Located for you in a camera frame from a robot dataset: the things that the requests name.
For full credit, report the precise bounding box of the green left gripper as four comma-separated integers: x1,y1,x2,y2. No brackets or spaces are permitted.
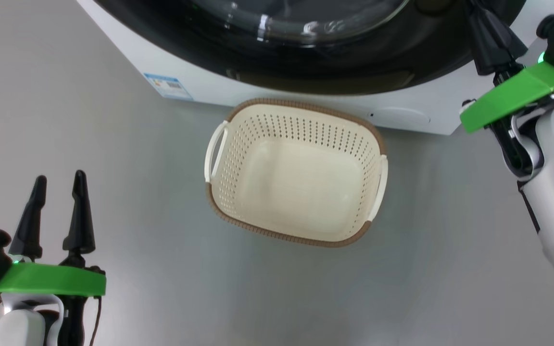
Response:
0,170,107,346

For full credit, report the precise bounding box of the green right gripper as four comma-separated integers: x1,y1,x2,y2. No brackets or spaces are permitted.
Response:
460,0,554,178

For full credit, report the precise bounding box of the dark round washing machine door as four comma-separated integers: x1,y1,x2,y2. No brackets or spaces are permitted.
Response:
93,0,528,96

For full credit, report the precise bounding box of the white front-load washing machine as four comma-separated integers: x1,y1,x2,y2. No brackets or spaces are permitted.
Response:
76,0,554,136

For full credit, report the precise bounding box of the cream perforated laundry basket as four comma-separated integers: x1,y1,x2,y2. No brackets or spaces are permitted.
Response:
204,98,389,248

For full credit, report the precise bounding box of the blue energy label sticker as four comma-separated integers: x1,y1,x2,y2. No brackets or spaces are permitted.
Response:
144,73,194,101

